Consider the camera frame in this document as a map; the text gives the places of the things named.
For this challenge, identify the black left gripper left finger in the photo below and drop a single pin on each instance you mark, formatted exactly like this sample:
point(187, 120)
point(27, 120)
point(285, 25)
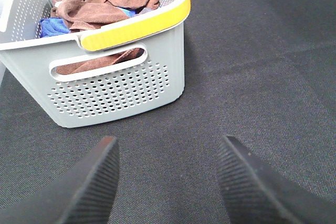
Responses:
point(84, 194)

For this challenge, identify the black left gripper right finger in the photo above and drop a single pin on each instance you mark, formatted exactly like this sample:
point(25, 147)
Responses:
point(255, 193)

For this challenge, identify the brown towel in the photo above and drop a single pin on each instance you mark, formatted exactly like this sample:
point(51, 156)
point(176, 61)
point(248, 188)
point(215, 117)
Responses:
point(101, 62)
point(136, 5)

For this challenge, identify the brown towel in basket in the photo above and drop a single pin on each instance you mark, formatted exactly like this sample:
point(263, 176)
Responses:
point(101, 62)

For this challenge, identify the blue towel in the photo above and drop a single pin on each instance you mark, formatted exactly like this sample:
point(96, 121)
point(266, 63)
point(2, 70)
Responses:
point(53, 26)

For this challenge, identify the grey perforated laundry basket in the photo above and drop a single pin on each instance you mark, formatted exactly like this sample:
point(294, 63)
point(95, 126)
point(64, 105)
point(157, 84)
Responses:
point(102, 95)

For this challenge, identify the black table cloth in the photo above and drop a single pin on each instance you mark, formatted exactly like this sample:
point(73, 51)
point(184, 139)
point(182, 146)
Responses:
point(261, 70)

